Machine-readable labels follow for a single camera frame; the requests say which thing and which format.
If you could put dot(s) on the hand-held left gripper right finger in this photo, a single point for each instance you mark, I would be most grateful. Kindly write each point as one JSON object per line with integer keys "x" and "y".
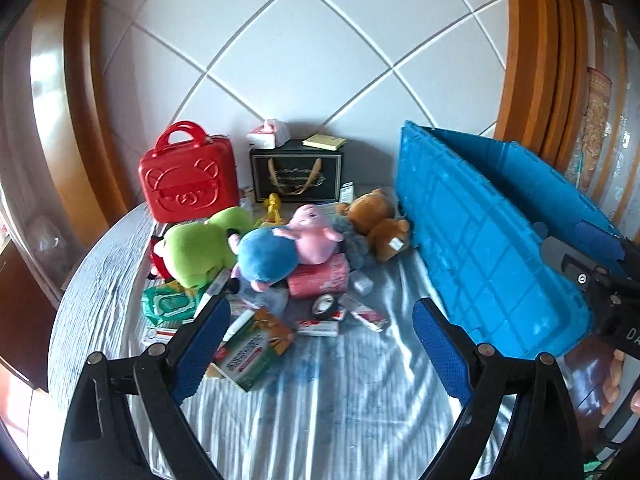
{"x": 442, "y": 350}

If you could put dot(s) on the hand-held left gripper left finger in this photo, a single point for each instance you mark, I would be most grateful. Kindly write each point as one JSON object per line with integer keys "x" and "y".
{"x": 200, "y": 347}

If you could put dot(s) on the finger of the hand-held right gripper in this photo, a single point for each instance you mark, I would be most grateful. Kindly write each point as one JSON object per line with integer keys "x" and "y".
{"x": 565, "y": 255}

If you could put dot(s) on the blue plastic crate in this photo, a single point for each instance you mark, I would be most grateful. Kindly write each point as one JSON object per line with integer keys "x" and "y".
{"x": 480, "y": 240}

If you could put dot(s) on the person's right hand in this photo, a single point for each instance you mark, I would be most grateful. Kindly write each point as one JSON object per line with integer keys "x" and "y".
{"x": 614, "y": 380}

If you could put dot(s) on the white marker pen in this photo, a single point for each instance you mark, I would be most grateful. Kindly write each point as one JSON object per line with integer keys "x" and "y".
{"x": 237, "y": 327}

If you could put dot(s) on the small white red box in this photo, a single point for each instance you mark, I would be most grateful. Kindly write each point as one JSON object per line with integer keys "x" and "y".
{"x": 157, "y": 335}

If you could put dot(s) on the green and orange box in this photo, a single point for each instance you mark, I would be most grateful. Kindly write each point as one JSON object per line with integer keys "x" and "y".
{"x": 250, "y": 355}

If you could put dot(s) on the green wet wipes pack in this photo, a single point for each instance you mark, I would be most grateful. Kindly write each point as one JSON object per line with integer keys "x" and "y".
{"x": 165, "y": 305}

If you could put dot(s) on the white red toothpaste tube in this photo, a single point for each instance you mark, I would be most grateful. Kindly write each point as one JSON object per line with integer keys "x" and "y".
{"x": 365, "y": 314}

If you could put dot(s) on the red and black plush toy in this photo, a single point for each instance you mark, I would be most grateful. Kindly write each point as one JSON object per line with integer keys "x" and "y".
{"x": 159, "y": 260}

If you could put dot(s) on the light green plush toy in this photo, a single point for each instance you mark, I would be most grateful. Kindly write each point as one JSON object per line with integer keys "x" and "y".
{"x": 195, "y": 250}

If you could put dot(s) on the small clear bottle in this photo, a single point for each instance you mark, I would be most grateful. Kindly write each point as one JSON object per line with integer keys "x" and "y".
{"x": 362, "y": 283}

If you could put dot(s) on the blue-bodied pink pig plush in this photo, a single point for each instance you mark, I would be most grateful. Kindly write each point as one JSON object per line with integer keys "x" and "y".
{"x": 270, "y": 255}

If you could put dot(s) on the red white slim box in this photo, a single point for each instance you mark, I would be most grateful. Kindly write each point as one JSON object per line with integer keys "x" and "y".
{"x": 315, "y": 328}

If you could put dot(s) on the black tape roll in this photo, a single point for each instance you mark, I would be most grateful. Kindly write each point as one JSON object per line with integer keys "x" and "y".
{"x": 316, "y": 305}

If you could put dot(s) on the striped grey cloth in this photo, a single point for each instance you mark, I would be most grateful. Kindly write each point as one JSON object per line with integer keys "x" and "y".
{"x": 325, "y": 410}

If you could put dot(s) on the grey plush toy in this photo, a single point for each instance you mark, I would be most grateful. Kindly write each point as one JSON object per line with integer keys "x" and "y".
{"x": 355, "y": 250}

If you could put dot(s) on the pink package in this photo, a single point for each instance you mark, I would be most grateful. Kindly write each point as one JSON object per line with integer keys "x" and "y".
{"x": 320, "y": 277}

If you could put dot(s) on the brown teddy bear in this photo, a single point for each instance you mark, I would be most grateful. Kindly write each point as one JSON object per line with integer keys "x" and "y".
{"x": 367, "y": 215}

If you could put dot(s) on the green cloth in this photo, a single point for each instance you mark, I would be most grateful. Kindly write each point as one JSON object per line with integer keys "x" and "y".
{"x": 594, "y": 466}

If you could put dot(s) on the gold figurine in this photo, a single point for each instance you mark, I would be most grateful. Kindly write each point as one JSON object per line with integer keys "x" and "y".
{"x": 272, "y": 205}

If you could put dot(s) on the red bear-face suitcase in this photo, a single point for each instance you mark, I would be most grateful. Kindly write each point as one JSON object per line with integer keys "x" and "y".
{"x": 185, "y": 180}

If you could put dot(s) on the small white tagged box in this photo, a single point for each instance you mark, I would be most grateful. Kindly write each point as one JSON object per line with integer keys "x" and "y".
{"x": 348, "y": 193}

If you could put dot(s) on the black gift box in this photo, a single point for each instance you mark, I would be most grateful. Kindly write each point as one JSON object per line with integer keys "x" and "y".
{"x": 295, "y": 170}

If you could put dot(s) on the white tissue box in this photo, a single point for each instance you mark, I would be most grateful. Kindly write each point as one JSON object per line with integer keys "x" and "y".
{"x": 267, "y": 135}

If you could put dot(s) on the yellow notepad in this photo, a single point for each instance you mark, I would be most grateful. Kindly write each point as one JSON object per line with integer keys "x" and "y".
{"x": 324, "y": 141}

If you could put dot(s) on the patterned wall hanging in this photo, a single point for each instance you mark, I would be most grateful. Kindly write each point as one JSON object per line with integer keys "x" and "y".
{"x": 597, "y": 125}

